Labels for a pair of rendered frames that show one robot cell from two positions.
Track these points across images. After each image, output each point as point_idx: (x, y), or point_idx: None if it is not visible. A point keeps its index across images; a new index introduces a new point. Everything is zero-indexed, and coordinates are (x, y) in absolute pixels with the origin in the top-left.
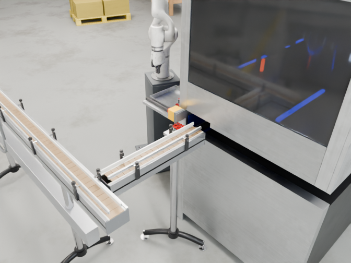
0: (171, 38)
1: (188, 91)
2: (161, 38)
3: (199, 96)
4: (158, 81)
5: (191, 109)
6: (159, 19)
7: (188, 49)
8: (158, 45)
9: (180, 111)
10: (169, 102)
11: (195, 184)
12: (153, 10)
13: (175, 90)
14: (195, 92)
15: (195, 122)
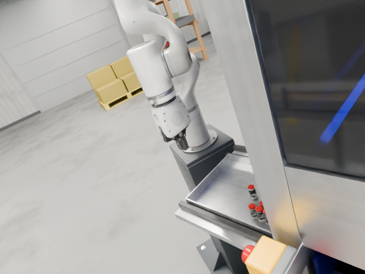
0: (184, 62)
1: (297, 195)
2: (161, 70)
3: (358, 210)
4: (194, 154)
5: (325, 245)
6: (144, 32)
7: (252, 47)
8: (161, 90)
9: (289, 261)
10: (230, 199)
11: None
12: (121, 17)
13: (231, 162)
14: (332, 198)
15: (332, 260)
